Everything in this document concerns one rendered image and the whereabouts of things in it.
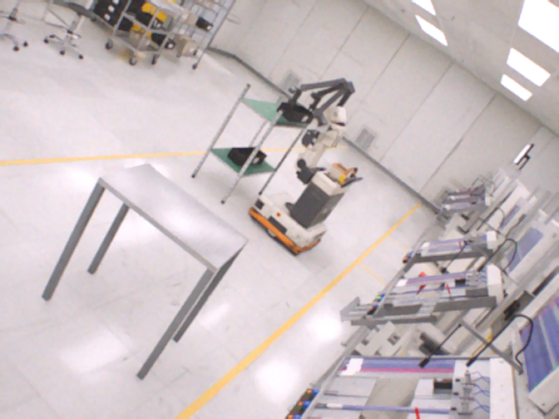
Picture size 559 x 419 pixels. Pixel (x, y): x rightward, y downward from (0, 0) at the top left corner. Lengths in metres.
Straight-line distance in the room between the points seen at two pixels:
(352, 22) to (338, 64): 1.04
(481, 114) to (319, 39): 4.28
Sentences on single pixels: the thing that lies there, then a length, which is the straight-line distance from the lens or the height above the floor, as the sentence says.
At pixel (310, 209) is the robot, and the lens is 4.67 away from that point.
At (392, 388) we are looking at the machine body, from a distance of 3.35.
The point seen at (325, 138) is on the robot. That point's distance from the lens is 4.79.
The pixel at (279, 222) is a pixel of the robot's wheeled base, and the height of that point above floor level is 0.18.
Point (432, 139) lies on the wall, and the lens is 11.80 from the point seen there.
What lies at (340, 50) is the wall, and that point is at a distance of 12.41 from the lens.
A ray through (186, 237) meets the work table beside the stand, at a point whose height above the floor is 0.80.
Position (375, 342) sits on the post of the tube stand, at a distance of 2.87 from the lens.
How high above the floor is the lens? 1.88
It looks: 20 degrees down
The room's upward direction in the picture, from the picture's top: 35 degrees clockwise
